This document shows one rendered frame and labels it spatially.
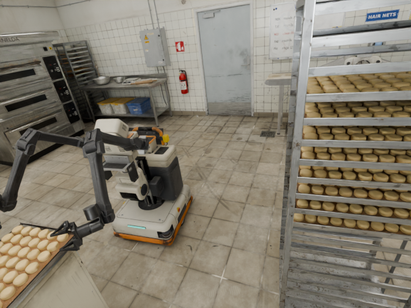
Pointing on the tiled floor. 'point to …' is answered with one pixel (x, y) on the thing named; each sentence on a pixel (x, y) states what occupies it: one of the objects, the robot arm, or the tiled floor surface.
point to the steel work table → (131, 89)
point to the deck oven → (33, 94)
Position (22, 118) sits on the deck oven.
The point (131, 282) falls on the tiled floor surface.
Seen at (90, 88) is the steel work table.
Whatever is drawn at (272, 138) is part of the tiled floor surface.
